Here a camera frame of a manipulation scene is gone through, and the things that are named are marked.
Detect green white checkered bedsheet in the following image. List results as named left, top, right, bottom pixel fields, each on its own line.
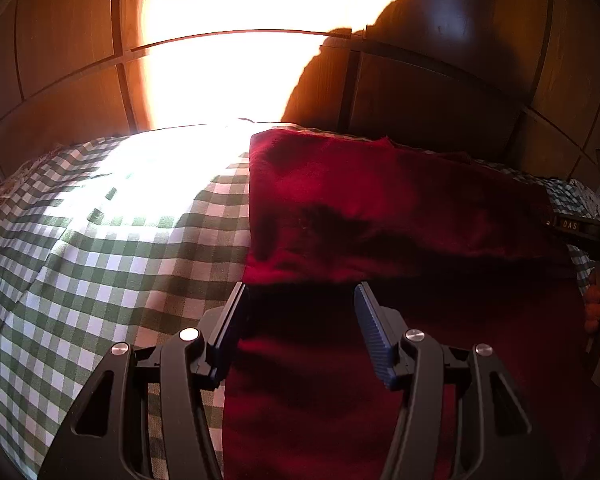
left=0, top=121, right=600, bottom=480

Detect red small garment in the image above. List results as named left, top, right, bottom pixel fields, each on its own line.
left=223, top=129, right=600, bottom=479

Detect person right hand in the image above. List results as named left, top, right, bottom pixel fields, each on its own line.
left=583, top=285, right=600, bottom=334

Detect wooden wardrobe panels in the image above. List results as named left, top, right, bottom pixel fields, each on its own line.
left=0, top=0, right=600, bottom=186

